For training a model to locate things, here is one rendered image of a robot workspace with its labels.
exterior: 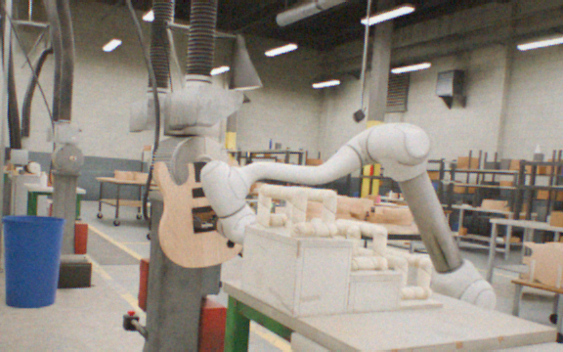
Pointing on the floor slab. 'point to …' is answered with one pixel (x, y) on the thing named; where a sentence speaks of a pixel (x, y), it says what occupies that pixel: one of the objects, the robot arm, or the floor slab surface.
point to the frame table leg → (236, 329)
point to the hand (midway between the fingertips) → (204, 219)
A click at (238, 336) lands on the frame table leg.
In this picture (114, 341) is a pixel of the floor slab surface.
